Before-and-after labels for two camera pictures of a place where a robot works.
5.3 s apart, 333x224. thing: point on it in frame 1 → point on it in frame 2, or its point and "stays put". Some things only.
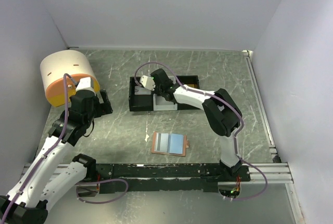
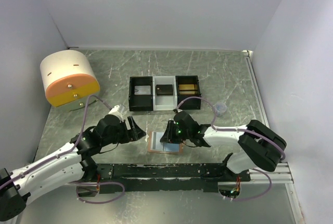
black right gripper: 156,91 → 168,136
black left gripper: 102,108 → 138,132
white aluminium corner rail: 261,105 stays put
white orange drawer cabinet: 54,66 stays put
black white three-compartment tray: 142,99 stays put
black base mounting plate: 158,178 stays put
